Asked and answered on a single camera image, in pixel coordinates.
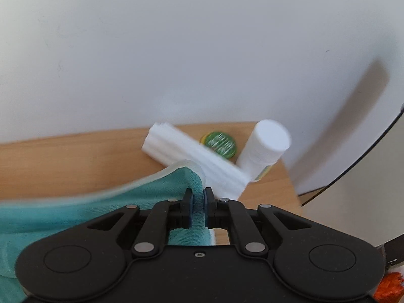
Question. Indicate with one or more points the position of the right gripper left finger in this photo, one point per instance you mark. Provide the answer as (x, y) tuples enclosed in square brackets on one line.
[(159, 221)]

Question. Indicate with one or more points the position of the green round tin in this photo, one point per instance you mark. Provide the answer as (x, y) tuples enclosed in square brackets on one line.
[(221, 143)]

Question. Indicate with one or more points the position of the teal microfiber towel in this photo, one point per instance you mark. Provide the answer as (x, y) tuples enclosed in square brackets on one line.
[(25, 221)]

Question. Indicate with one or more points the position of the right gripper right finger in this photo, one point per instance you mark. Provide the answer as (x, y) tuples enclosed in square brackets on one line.
[(232, 216)]

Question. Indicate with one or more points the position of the white cylindrical container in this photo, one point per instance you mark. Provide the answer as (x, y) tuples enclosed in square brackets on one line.
[(264, 147)]

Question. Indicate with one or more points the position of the orange object on floor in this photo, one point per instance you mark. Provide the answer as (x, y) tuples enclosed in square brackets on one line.
[(390, 289)]

